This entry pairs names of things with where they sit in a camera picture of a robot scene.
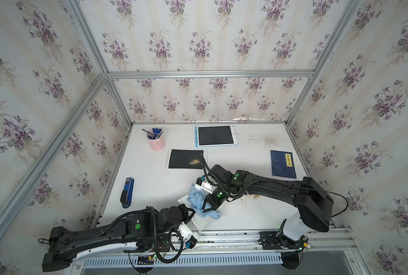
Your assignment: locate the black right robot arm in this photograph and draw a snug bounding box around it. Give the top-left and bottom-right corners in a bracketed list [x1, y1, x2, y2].
[198, 165, 335, 251]

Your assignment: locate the small green circuit board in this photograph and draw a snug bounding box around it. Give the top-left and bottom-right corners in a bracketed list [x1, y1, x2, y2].
[136, 254, 163, 266]

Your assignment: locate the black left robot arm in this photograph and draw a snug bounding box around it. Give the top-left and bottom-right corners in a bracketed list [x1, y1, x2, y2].
[38, 204, 195, 272]

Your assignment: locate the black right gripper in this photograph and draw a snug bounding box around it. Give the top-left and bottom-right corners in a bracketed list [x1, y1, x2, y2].
[199, 183, 230, 212]

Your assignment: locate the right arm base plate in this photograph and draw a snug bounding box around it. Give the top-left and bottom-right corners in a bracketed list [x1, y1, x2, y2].
[258, 231, 308, 250]

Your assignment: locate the light blue microfiber cloth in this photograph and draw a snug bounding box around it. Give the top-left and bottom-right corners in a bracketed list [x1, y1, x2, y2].
[187, 184, 221, 220]

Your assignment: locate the blue framed drawing tablet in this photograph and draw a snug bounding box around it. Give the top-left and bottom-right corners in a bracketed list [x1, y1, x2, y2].
[195, 125, 238, 147]

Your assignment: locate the dark blue book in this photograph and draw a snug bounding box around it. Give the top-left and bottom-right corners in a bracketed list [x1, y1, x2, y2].
[270, 150, 297, 179]

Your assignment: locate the pink pen cup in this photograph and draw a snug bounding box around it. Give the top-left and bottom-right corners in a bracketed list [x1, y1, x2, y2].
[147, 134, 165, 151]

